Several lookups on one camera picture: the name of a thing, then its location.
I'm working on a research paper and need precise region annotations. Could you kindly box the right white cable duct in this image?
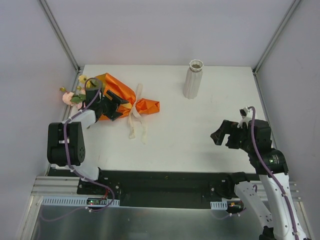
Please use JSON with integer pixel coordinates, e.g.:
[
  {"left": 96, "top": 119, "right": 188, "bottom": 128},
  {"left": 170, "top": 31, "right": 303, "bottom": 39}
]
[{"left": 210, "top": 200, "right": 228, "bottom": 211}]

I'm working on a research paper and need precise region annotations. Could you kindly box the aluminium rail frame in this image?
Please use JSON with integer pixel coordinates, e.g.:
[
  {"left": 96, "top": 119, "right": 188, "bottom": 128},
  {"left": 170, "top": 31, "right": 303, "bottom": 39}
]
[{"left": 31, "top": 176, "right": 80, "bottom": 196}]

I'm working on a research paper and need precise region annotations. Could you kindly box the left white cable duct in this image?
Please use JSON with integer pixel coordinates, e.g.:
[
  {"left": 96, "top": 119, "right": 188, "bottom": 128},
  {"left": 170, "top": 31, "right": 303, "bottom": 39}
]
[{"left": 42, "top": 196, "right": 120, "bottom": 208}]

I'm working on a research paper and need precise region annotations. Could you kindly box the white cable duct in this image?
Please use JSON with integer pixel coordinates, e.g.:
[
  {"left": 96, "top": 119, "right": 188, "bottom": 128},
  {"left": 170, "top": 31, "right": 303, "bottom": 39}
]
[
  {"left": 42, "top": 196, "right": 120, "bottom": 208},
  {"left": 210, "top": 200, "right": 228, "bottom": 211}
]

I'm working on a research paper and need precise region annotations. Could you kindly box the pink yellow flower bouquet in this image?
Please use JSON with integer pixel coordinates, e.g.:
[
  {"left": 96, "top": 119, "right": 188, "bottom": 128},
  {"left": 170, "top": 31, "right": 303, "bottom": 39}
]
[{"left": 59, "top": 85, "right": 86, "bottom": 110}]

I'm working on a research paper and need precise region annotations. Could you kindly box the orange wrapping paper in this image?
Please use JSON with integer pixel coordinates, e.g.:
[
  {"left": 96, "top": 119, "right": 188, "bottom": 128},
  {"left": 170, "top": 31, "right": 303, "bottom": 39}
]
[{"left": 96, "top": 73, "right": 160, "bottom": 119}]

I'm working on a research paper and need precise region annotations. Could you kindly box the right aluminium corner post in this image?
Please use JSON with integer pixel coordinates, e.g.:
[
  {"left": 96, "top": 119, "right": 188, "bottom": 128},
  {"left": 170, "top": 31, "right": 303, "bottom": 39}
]
[{"left": 252, "top": 0, "right": 303, "bottom": 75}]

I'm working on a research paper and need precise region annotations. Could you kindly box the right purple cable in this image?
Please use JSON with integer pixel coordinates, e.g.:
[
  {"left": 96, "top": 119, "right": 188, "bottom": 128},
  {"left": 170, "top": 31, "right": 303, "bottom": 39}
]
[{"left": 212, "top": 106, "right": 298, "bottom": 240}]

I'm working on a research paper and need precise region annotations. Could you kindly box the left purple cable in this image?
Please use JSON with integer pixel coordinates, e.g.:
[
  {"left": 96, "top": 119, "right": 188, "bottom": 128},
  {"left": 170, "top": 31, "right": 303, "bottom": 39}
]
[{"left": 39, "top": 77, "right": 116, "bottom": 222}]

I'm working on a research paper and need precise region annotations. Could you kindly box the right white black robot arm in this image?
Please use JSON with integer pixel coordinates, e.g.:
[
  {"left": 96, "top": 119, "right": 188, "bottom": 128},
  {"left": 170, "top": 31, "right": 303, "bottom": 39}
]
[{"left": 210, "top": 120, "right": 308, "bottom": 240}]

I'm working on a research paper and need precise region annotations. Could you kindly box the white ribbed ceramic vase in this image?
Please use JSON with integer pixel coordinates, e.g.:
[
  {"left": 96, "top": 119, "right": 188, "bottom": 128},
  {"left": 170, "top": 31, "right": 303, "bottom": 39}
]
[{"left": 183, "top": 59, "right": 204, "bottom": 100}]

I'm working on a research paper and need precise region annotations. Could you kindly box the left aluminium corner post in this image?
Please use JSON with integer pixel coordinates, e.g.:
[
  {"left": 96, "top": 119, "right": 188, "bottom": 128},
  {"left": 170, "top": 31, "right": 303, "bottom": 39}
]
[{"left": 38, "top": 0, "right": 81, "bottom": 73}]

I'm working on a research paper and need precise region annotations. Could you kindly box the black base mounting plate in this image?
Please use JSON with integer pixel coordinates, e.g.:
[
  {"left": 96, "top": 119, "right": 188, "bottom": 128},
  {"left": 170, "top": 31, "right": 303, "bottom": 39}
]
[{"left": 76, "top": 168, "right": 261, "bottom": 209}]

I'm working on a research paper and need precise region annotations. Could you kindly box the cream ribbon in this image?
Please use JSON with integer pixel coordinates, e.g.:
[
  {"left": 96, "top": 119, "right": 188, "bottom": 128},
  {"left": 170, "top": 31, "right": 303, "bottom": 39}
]
[{"left": 128, "top": 83, "right": 148, "bottom": 145}]

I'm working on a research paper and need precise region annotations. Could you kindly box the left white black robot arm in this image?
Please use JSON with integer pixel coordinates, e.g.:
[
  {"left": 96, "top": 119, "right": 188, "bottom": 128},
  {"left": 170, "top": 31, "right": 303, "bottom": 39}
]
[{"left": 47, "top": 89, "right": 129, "bottom": 195}]

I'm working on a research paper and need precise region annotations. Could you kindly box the aluminium corner post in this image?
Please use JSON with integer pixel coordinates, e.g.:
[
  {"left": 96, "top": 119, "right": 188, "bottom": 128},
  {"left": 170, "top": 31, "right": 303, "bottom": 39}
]
[
  {"left": 38, "top": 0, "right": 81, "bottom": 73},
  {"left": 252, "top": 0, "right": 303, "bottom": 75}
]

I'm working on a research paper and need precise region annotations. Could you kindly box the purple cable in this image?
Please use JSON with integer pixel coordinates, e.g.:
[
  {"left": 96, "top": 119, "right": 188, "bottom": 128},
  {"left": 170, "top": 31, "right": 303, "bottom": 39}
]
[
  {"left": 212, "top": 106, "right": 298, "bottom": 240},
  {"left": 39, "top": 77, "right": 116, "bottom": 222}
]

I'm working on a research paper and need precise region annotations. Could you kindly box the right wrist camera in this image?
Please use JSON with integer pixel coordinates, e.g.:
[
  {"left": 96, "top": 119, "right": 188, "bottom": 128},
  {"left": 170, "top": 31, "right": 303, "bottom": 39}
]
[{"left": 237, "top": 106, "right": 256, "bottom": 129}]

